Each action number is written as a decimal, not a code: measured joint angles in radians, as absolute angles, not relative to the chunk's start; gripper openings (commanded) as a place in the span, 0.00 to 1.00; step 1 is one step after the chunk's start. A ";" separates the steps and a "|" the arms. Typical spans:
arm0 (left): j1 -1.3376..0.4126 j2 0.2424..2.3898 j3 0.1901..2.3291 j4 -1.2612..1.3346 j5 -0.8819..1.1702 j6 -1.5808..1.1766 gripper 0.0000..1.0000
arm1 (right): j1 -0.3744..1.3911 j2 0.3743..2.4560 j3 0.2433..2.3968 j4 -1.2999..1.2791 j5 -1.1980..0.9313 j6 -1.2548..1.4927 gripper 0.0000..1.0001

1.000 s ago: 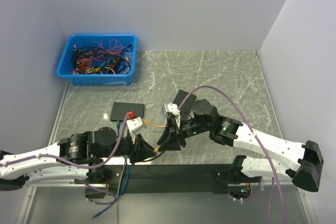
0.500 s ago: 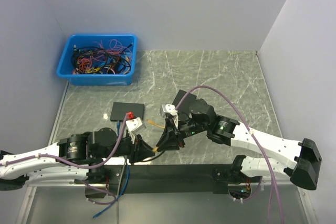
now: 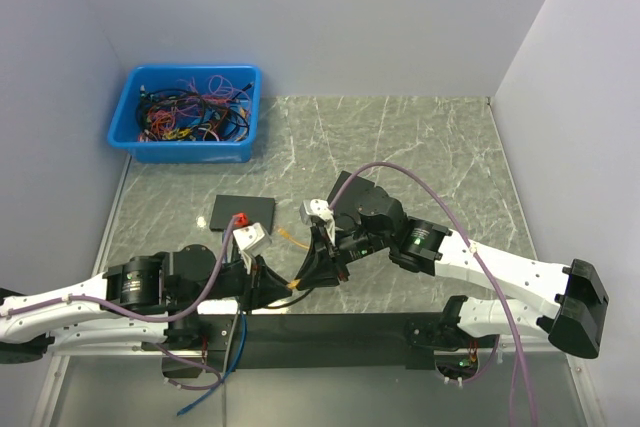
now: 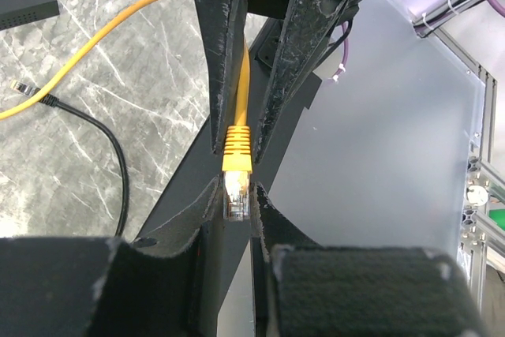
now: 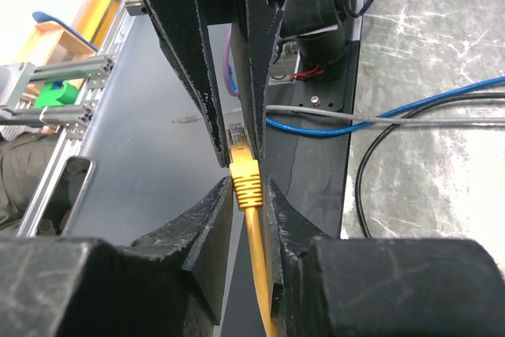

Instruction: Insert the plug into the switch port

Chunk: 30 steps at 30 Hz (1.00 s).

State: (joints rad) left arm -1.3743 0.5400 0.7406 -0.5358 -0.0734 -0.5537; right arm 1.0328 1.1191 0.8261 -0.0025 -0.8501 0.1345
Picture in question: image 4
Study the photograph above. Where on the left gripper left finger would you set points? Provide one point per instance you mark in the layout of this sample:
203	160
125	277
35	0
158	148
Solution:
164	284

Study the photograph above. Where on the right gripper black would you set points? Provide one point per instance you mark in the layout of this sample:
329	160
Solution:
306	27

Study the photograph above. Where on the aluminium rail frame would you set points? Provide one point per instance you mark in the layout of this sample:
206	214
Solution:
482	238

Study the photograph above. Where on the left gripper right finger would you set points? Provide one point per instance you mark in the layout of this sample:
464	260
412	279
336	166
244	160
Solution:
302	288

